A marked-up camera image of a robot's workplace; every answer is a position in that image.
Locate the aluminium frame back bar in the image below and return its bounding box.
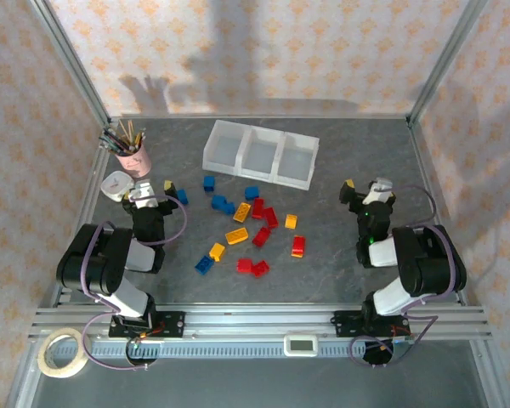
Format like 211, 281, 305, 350
108, 113, 413, 122

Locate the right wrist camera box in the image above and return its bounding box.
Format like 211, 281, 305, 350
362, 177, 395, 206

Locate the white digital timer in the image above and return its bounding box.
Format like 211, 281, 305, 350
283, 334, 318, 357

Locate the grey slotted cable duct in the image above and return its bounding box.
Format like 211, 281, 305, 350
87, 339, 369, 359

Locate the pink pencil cup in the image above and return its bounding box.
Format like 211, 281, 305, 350
113, 142, 151, 179

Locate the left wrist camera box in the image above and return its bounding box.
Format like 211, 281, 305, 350
127, 178, 159, 209

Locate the dark pencil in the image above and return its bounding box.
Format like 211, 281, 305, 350
100, 134, 127, 152
105, 128, 129, 148

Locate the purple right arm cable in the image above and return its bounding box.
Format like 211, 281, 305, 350
350, 184, 468, 369

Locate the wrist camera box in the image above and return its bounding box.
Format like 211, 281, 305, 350
127, 178, 159, 209
362, 177, 395, 206

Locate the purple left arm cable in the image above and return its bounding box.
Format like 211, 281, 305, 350
81, 193, 189, 371

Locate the aluminium frame post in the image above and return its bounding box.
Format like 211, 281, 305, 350
27, 0, 111, 127
407, 0, 492, 127

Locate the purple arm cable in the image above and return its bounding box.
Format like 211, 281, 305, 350
81, 193, 189, 371
350, 184, 468, 369

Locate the aluminium frame side rail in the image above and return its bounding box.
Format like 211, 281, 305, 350
6, 122, 111, 408
407, 121, 510, 408

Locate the masking tape roll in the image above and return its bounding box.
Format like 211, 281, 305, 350
37, 327, 89, 378

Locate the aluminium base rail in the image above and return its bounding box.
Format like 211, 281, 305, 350
29, 303, 492, 341

